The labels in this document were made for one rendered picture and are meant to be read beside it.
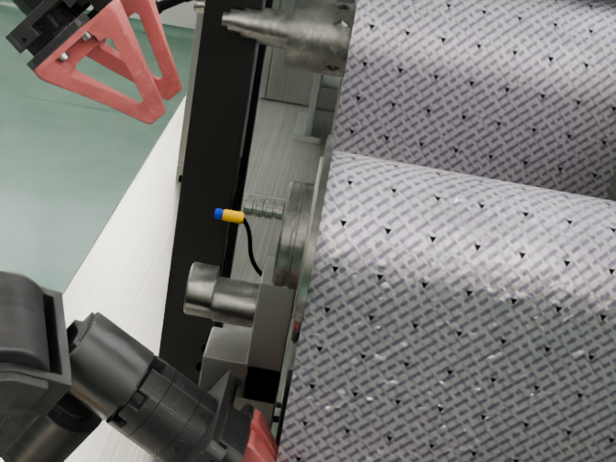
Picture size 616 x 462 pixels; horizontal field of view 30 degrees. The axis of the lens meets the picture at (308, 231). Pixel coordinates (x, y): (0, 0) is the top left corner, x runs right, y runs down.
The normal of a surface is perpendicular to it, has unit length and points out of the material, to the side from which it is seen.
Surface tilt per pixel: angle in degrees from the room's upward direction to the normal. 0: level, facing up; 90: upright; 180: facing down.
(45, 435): 100
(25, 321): 31
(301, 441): 90
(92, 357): 63
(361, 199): 37
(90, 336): 44
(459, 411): 90
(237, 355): 0
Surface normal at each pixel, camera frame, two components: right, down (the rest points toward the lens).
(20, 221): 0.16, -0.91
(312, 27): 0.01, -0.05
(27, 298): 0.69, -0.60
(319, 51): -0.09, 0.51
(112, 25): 0.15, 0.61
